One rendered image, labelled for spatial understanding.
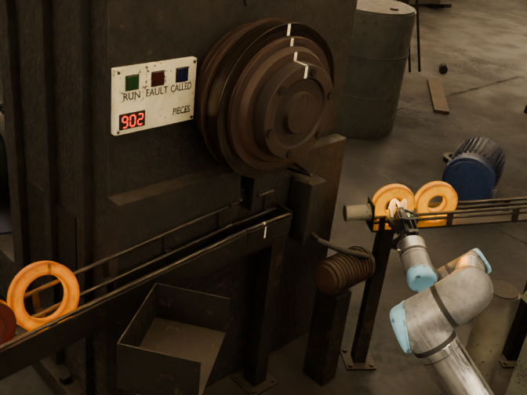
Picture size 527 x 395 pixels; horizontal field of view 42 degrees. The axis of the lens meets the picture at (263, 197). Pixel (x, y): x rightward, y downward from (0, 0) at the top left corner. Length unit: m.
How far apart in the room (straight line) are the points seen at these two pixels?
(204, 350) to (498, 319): 1.10
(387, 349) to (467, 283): 1.23
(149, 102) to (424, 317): 0.90
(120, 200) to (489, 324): 1.33
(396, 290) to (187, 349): 1.64
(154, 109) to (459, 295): 0.92
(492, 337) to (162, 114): 1.37
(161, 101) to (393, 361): 1.50
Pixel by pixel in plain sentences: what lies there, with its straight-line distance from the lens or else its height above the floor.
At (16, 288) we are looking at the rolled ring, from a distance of 1.83.
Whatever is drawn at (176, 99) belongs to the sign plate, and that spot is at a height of 1.13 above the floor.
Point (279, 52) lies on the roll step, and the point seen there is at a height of 1.28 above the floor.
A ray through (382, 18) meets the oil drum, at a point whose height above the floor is 0.85.
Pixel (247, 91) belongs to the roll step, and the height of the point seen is 1.19.
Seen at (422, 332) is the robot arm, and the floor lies 0.78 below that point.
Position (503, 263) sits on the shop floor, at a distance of 3.75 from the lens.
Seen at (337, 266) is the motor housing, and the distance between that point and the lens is 2.37.
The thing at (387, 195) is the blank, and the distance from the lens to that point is 2.41.
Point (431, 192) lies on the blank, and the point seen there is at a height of 0.77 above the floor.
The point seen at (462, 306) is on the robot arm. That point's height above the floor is 0.86.
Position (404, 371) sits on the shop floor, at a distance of 2.85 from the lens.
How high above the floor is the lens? 1.79
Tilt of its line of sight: 27 degrees down
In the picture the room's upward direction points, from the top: 7 degrees clockwise
